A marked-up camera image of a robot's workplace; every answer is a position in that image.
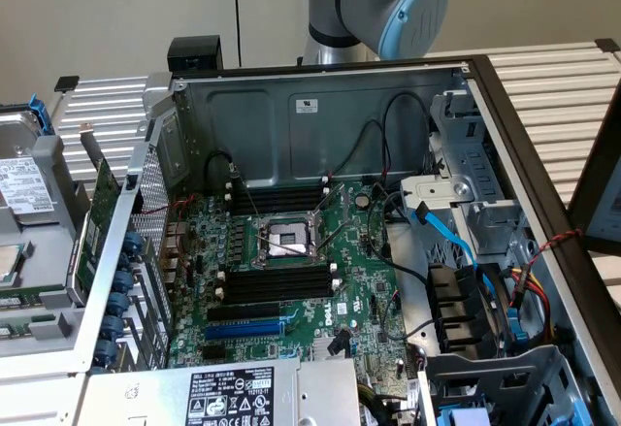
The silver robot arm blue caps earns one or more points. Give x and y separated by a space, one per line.
369 4

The blue plastic clip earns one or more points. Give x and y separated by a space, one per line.
518 331

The silver CPU chip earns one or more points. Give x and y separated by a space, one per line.
9 263

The blue plastic drive caddy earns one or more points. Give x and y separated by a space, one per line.
461 417

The black framed side panel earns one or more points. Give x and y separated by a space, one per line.
589 232

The silver hard disk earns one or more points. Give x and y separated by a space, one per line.
22 178

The blue hard disk carrier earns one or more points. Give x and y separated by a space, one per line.
40 113

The silver metal disk bay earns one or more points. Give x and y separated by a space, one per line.
478 169

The grey parts rack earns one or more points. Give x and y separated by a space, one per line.
48 251

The grey perforated disk cage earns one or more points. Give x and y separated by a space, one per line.
514 377

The small silver heatsink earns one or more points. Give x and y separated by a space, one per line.
322 348

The blue slot latch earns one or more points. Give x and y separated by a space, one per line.
112 325
132 241
122 281
118 302
124 260
104 350

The green graphics card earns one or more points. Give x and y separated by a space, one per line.
104 193

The blue expansion slot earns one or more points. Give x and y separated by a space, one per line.
242 331

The short black expansion slot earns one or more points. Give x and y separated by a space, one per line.
214 352

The round coin cell battery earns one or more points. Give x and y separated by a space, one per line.
361 199

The silver power supply with label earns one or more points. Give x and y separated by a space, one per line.
145 397

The black table end cap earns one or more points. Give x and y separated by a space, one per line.
607 44
66 83

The CPU socket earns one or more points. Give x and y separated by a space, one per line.
284 239

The green Dell motherboard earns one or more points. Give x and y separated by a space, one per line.
359 271

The black box with port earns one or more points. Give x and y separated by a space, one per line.
194 52

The white sticker label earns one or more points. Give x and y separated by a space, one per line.
306 106

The thin metal locking lever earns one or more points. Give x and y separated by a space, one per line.
250 198
339 234

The open grey PC case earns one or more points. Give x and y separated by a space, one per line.
339 149

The silver rear port stack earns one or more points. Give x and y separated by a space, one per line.
175 251

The black plastic connector latch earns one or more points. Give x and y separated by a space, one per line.
338 341

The long black expansion slot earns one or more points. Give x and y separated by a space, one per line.
242 313

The metal socket cover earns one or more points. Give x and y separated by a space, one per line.
342 203

